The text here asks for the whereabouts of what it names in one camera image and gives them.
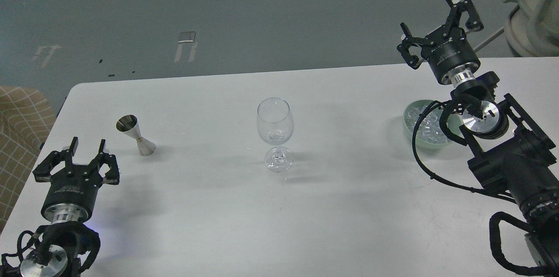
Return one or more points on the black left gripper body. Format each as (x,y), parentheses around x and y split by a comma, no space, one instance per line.
(72,194)

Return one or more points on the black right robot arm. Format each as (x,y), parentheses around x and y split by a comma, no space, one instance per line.
(511,153)

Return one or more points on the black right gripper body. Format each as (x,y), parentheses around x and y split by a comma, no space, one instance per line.
(446,54)

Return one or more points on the metal floor plate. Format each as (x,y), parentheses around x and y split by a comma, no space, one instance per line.
(186,37)

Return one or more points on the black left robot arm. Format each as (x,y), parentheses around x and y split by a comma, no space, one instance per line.
(65,247)

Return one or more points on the clear ice cubes pile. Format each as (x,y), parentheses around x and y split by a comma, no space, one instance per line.
(429,131)

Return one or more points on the clear wine glass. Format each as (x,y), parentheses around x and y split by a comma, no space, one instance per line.
(275,126)

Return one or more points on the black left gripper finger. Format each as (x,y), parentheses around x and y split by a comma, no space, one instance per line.
(103,169)
(42,172)

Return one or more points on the beige office chair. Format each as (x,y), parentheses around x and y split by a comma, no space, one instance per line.
(531,29)

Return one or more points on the green bowl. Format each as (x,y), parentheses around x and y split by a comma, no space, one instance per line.
(421,144)

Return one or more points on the steel cocktail jigger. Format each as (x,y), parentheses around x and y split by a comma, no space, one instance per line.
(128,125)

